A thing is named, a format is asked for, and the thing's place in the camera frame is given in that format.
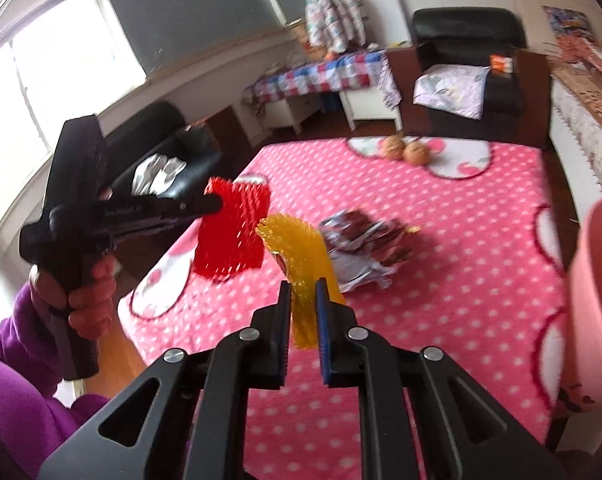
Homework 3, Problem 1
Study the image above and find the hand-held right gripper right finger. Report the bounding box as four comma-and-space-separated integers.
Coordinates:
315, 279, 567, 480

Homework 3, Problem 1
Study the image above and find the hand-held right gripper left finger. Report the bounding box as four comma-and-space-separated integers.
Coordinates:
38, 280, 293, 480

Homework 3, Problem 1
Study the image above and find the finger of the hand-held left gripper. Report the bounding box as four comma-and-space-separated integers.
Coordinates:
108, 214, 203, 244
98, 194, 225, 222

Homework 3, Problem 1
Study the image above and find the red foam net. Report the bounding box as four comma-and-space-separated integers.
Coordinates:
192, 177, 272, 283

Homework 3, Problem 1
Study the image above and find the yellow foam net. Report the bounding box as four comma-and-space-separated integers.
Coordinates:
256, 212, 347, 351

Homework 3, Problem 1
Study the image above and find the pink plastic bucket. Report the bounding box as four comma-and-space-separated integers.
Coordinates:
564, 197, 602, 411

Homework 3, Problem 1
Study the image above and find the person's left forearm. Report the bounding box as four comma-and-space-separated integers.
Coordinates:
0, 280, 69, 386

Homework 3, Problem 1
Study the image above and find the person's left hand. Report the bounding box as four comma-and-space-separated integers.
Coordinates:
28, 256, 118, 341

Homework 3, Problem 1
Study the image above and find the white crumpled cloth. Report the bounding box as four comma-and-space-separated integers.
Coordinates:
131, 154, 188, 196

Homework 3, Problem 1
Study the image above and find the black leather armchair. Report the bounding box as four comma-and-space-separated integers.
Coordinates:
101, 101, 222, 201
412, 7, 529, 136

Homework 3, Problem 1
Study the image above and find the window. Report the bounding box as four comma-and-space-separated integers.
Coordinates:
0, 0, 146, 251

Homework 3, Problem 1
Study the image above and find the crumpled foil wrapper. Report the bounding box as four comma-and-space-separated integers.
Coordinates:
318, 208, 422, 293

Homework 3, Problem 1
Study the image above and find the pink polka dot blanket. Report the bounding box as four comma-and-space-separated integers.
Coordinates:
118, 137, 567, 480

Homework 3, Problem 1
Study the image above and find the checkered tablecloth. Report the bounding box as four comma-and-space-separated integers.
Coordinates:
243, 50, 402, 108

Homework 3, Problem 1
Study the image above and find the white table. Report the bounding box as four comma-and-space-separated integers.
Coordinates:
261, 85, 404, 133

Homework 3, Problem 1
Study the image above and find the grey roller blind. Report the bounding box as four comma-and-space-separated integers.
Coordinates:
98, 0, 287, 73

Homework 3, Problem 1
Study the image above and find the brown walnut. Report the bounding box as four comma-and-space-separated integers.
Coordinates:
381, 135, 406, 161
403, 141, 429, 165

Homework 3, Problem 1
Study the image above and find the person's purple clothing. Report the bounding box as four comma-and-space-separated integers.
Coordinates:
0, 352, 112, 480

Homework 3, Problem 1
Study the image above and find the white patterned puffer jacket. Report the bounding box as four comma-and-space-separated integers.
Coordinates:
303, 0, 367, 53

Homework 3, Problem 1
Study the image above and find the white floral cloth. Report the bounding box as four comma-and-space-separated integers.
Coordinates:
412, 66, 491, 120

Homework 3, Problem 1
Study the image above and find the white bed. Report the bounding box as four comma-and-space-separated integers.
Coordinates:
546, 5, 602, 201

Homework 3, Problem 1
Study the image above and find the brown leaf pattern blanket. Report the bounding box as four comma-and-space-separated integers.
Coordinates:
551, 55, 602, 141

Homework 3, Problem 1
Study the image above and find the polka dot quilt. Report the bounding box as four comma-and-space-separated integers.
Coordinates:
556, 35, 602, 86

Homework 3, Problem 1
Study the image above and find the colourful cartoon pillow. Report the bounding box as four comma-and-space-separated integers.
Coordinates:
544, 6, 594, 41

